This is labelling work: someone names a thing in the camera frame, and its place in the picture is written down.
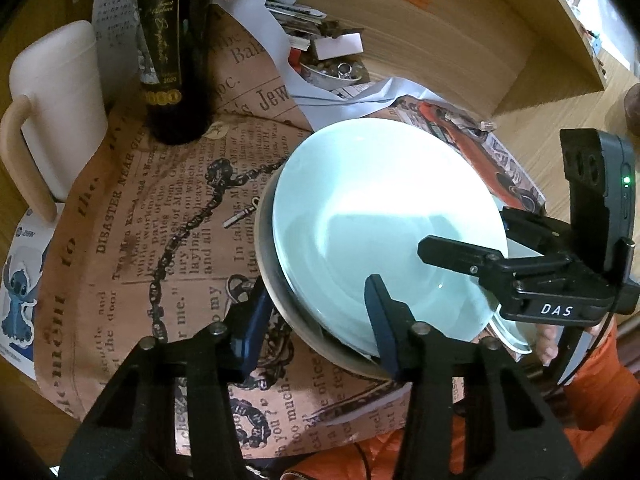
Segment mint green plate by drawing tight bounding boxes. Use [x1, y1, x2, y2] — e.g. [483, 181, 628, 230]
[272, 118, 508, 356]

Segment Stitch cartoon sticker sheet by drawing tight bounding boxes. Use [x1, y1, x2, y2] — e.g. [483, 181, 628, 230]
[0, 203, 64, 380]

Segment handwritten paper note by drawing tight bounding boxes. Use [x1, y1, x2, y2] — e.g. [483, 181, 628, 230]
[91, 0, 138, 103]

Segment white deep bowl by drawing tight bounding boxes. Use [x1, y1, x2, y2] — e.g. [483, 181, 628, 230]
[486, 309, 537, 356]

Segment brown newspaper print paper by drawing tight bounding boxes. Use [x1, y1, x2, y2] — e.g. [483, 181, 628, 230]
[35, 9, 409, 458]

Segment white mug beige handle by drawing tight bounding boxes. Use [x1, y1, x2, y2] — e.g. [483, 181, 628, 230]
[1, 21, 108, 223]

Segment white folded card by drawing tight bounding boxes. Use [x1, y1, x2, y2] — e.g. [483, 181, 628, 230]
[312, 32, 363, 61]

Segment white loose paper sheet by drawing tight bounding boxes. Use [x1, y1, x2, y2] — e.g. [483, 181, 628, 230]
[208, 0, 446, 131]

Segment small bowl of beads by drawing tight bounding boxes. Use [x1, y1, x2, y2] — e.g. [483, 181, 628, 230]
[300, 60, 368, 90]

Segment person's right hand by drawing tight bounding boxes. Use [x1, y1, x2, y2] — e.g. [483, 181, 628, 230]
[534, 324, 559, 366]

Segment dark wine bottle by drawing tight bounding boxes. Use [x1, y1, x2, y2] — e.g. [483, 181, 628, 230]
[134, 0, 213, 145]

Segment large white plate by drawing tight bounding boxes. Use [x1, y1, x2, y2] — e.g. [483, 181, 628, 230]
[254, 168, 390, 380]

